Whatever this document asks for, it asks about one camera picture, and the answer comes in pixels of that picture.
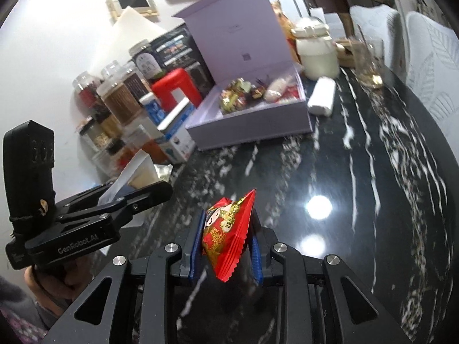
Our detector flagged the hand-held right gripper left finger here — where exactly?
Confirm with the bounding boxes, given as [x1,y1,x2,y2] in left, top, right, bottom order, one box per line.
[43,211,207,344]

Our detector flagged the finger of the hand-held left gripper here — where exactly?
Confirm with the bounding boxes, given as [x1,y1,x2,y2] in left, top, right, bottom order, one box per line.
[57,181,173,224]
[59,183,125,213]

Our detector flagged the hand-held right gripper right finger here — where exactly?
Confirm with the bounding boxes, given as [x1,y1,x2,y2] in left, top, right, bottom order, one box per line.
[249,211,413,344]

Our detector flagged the clear bag beige contents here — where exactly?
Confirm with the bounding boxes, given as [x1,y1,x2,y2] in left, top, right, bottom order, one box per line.
[101,150,159,205]

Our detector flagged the red cartoon snack packet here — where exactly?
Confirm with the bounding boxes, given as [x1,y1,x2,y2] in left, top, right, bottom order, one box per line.
[202,188,257,282]

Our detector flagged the clear bag of cotton pads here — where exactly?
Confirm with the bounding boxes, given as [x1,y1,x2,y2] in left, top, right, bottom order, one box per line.
[264,77,288,103]

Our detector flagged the purple gift box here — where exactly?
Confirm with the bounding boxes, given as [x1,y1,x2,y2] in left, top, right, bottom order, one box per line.
[172,0,314,151]

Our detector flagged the person's left forearm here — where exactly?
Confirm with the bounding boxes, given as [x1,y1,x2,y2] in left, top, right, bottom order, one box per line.
[0,276,49,344]

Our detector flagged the person's left hand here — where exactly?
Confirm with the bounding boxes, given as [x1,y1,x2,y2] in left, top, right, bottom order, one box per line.
[24,253,96,310]

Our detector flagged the silver foil packet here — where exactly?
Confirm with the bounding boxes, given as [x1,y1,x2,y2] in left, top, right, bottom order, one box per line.
[154,164,173,182]

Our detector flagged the blue white carton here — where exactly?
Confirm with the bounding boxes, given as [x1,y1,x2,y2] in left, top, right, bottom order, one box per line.
[157,98,197,164]

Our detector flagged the blue tube white cap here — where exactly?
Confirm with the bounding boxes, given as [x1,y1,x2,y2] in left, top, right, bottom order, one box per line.
[139,93,166,123]

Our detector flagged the cluster of food jars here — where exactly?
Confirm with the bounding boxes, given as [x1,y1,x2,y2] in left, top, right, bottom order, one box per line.
[71,39,170,173]

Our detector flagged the red plastic canister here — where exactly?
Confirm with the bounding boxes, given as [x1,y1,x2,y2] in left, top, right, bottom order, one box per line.
[151,68,203,110]

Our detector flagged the black food bag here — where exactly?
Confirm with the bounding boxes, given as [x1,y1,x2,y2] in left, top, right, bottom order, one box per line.
[150,25,213,94]

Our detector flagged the white foam board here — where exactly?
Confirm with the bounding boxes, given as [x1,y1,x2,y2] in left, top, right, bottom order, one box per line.
[111,7,186,66]

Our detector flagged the white rolled towel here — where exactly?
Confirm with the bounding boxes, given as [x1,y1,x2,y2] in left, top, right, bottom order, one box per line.
[307,76,337,117]

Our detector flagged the white ceramic jar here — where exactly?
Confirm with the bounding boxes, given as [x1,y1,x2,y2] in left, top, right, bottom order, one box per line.
[291,17,340,80]

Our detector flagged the orange patterned package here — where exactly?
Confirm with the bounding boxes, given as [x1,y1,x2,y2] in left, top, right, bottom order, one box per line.
[270,0,299,62]

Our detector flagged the tall glass cup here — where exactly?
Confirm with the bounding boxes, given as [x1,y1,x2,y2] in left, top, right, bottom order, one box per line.
[353,25,385,89]

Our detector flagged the wooden bowl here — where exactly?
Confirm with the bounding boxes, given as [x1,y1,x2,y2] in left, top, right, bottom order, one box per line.
[335,37,356,67]

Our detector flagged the short glass cup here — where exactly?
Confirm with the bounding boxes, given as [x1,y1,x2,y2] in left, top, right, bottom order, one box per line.
[366,37,385,66]

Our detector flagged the chair with leaf cover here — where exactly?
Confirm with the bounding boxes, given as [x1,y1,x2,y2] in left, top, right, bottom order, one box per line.
[349,4,403,77]
[405,10,459,123]

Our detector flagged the wall intercom panel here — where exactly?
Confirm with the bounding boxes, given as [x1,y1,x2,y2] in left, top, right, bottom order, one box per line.
[106,0,159,22]

